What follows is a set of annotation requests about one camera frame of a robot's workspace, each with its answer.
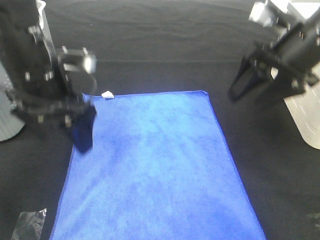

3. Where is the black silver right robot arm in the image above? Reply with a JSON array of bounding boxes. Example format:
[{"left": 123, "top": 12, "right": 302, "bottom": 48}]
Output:
[{"left": 228, "top": 0, "right": 320, "bottom": 106}]

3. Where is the blue microfibre towel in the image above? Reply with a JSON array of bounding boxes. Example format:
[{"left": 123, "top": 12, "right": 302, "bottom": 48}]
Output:
[{"left": 50, "top": 90, "right": 265, "bottom": 240}]

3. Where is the clear tape strip right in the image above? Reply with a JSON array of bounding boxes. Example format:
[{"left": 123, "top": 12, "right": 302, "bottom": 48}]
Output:
[{"left": 306, "top": 213, "right": 320, "bottom": 231}]

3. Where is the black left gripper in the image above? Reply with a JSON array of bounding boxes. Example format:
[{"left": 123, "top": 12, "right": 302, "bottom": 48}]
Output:
[{"left": 9, "top": 48, "right": 97, "bottom": 153}]

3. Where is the white plastic basket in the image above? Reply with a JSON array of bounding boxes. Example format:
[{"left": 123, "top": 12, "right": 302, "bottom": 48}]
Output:
[{"left": 283, "top": 67, "right": 320, "bottom": 151}]

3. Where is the clear tape strip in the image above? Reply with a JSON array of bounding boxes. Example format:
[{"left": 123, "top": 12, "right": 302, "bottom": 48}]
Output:
[
  {"left": 11, "top": 208, "right": 47, "bottom": 240},
  {"left": 306, "top": 213, "right": 320, "bottom": 231}
]

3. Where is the clear tape strip left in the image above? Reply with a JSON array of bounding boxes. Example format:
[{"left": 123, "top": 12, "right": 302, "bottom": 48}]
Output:
[{"left": 11, "top": 208, "right": 47, "bottom": 240}]

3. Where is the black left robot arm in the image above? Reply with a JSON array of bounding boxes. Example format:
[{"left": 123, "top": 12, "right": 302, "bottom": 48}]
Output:
[{"left": 0, "top": 0, "right": 97, "bottom": 153}]

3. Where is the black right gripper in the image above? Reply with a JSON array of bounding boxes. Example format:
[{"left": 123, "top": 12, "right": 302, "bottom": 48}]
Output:
[{"left": 228, "top": 44, "right": 320, "bottom": 102}]

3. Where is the grey perforated laundry basket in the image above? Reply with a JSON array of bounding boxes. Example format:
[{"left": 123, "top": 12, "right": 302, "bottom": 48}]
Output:
[{"left": 0, "top": 63, "right": 25, "bottom": 142}]

